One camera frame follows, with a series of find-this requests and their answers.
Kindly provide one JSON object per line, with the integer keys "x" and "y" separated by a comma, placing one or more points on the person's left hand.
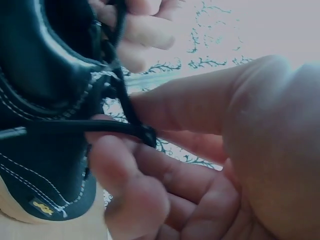
{"x": 147, "y": 30}

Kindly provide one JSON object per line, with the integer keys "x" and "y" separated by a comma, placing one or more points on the person's right hand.
{"x": 270, "y": 150}

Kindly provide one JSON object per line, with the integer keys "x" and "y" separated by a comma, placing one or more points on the person's right thumb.
{"x": 190, "y": 107}

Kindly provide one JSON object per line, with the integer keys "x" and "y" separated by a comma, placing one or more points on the person's right fingers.
{"x": 200, "y": 200}

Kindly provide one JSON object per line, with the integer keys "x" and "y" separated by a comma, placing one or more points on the person's left fingers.
{"x": 147, "y": 32}

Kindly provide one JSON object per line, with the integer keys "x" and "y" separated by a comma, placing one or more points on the black shoelace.
{"x": 112, "y": 126}

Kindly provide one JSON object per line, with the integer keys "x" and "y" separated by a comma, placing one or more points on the black shoe with tan sole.
{"x": 37, "y": 75}

